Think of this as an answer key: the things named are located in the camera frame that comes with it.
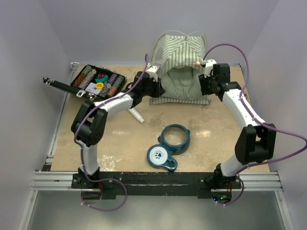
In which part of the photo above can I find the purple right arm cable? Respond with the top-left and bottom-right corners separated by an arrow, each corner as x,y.
202,43 -> 307,173

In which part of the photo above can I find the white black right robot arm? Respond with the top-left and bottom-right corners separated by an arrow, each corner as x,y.
196,59 -> 276,188

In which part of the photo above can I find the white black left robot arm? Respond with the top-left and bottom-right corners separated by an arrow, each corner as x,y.
71,71 -> 165,188

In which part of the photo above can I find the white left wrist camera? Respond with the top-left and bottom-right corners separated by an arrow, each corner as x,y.
146,63 -> 160,80

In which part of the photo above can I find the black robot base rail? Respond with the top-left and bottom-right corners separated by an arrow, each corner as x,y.
71,171 -> 242,200

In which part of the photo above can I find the teal dealer button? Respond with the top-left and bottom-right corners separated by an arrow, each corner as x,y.
95,73 -> 109,83

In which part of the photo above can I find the green yellow chip stack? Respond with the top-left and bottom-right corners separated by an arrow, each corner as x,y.
82,65 -> 93,75

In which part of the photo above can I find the black poker chip case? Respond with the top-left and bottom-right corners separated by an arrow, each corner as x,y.
42,64 -> 127,108

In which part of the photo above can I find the red poker chip stack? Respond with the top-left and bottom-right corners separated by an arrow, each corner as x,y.
107,86 -> 118,98

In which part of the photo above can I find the white toy microphone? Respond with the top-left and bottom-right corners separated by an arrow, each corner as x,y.
128,108 -> 144,124

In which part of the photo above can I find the white playing card deck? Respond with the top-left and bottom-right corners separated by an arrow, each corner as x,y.
85,82 -> 102,94

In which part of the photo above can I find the green checkered pet cushion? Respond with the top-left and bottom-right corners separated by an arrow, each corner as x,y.
161,67 -> 202,100

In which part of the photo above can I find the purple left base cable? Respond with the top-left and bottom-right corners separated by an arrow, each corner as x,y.
81,179 -> 128,211

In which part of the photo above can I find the green striped pet tent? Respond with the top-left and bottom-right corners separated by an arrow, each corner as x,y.
149,38 -> 211,105

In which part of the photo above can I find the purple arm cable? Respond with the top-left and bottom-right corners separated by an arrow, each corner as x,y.
73,53 -> 150,183
202,43 -> 307,173

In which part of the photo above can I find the purple poker chip stack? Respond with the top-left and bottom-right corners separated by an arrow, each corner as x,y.
108,73 -> 118,85

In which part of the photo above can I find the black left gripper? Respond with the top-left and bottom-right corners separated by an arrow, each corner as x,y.
141,76 -> 165,99

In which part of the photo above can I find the teal pet bowl stand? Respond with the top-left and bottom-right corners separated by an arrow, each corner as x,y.
147,124 -> 191,173

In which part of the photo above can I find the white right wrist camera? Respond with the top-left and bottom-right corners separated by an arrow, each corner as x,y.
201,59 -> 217,78

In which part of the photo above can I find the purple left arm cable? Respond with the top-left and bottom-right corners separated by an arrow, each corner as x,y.
73,53 -> 150,183

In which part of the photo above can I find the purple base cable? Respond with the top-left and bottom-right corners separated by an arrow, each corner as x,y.
81,179 -> 128,211
214,176 -> 245,207

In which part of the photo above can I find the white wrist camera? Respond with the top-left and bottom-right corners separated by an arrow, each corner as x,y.
146,63 -> 160,80
201,59 -> 217,78

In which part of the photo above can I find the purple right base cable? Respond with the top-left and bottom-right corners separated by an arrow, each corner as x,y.
214,176 -> 245,207

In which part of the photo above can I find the yellow big blind button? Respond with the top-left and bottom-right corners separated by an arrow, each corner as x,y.
95,82 -> 104,89

